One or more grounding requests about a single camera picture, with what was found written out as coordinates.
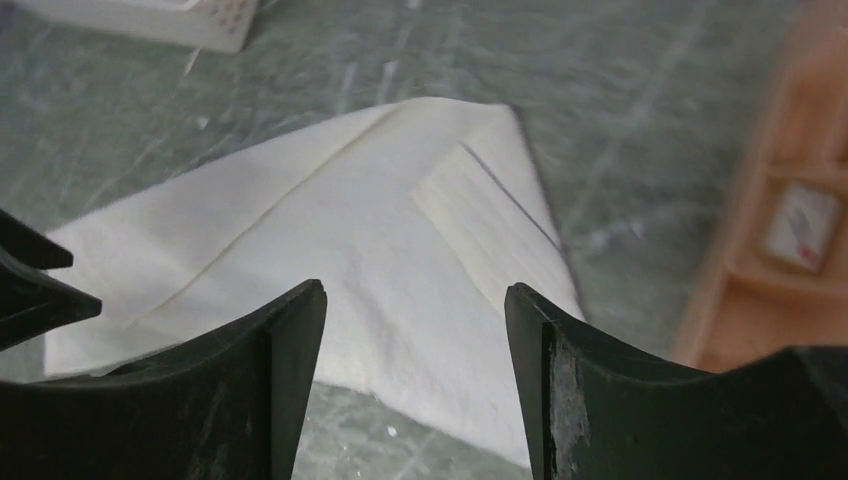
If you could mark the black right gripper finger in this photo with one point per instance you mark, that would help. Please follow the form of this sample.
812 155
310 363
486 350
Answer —
595 407
229 404
32 303
31 247

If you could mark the white towel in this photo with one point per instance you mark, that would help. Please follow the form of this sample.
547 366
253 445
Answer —
415 216

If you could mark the orange plastic file organizer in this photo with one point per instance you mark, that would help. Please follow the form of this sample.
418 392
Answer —
776 273

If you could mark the white plastic basket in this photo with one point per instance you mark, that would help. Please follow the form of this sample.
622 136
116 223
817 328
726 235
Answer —
215 25

